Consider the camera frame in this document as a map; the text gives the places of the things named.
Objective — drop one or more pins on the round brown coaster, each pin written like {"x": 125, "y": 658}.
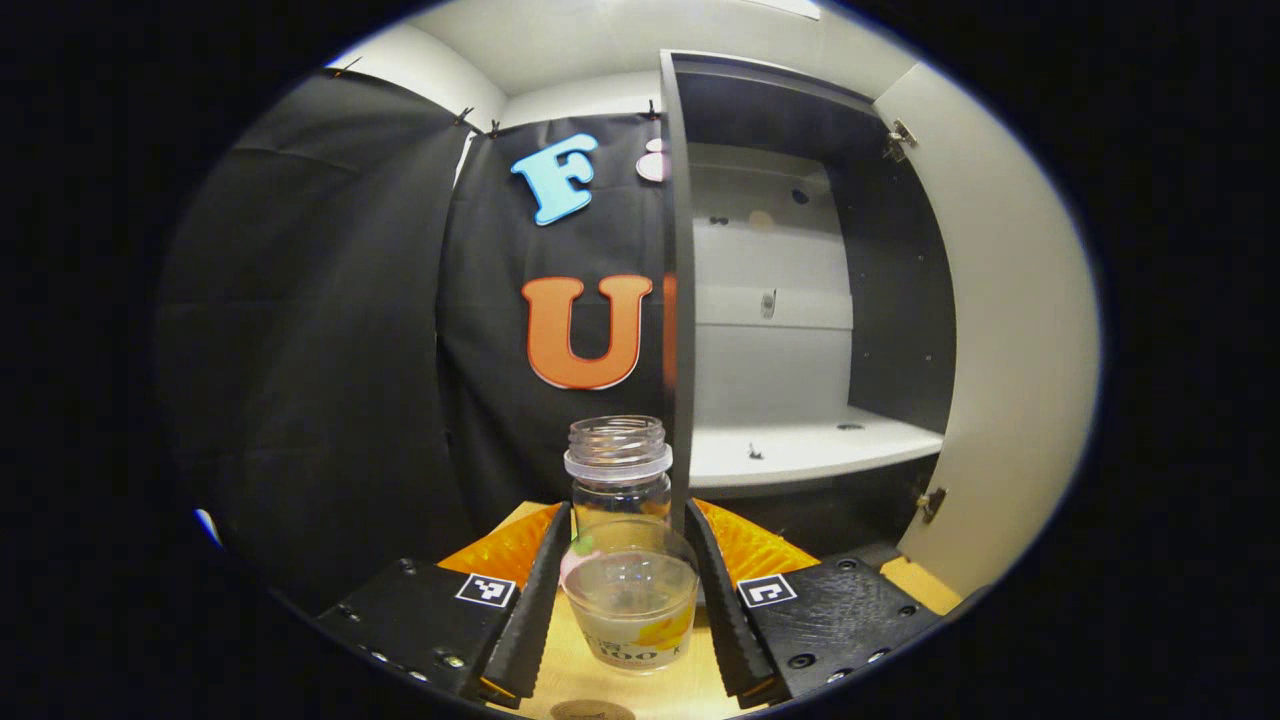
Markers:
{"x": 590, "y": 711}

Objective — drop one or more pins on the ceiling light panel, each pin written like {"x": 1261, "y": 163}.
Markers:
{"x": 790, "y": 7}

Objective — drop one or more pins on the clear plastic bottle yellow label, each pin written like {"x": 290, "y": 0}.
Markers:
{"x": 625, "y": 590}

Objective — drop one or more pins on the white cabinet shelf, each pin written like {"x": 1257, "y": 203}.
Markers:
{"x": 800, "y": 450}

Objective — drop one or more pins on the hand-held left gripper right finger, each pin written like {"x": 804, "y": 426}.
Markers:
{"x": 720, "y": 610}

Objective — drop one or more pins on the black backdrop cloth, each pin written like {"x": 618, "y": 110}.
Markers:
{"x": 300, "y": 350}

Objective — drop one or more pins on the metal door hinge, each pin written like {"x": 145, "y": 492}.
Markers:
{"x": 931, "y": 502}
{"x": 899, "y": 137}

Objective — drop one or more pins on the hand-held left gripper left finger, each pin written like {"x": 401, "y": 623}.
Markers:
{"x": 535, "y": 610}

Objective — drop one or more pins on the grey cabinet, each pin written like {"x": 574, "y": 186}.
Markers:
{"x": 890, "y": 300}

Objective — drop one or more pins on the beige cabinet door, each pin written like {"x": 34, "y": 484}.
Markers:
{"x": 1010, "y": 350}

